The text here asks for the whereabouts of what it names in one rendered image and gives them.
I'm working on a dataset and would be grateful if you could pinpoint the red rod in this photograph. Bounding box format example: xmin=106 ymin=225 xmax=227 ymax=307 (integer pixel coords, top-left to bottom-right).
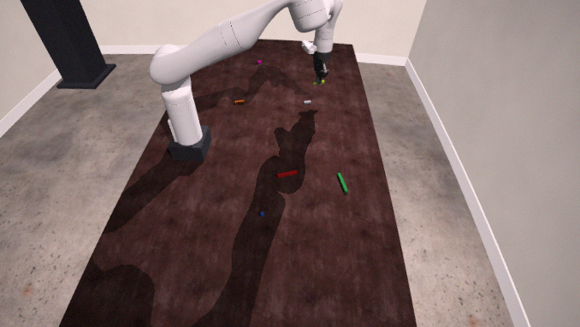
xmin=277 ymin=170 xmax=298 ymax=178

